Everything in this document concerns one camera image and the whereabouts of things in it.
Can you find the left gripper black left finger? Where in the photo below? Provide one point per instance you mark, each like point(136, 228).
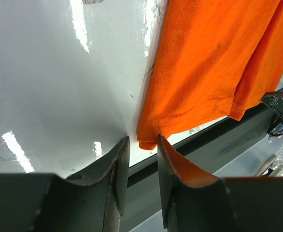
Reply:
point(102, 190)

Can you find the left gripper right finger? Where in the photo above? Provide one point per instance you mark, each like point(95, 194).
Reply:
point(183, 190)

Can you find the orange t shirt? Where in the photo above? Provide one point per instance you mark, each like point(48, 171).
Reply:
point(215, 58)

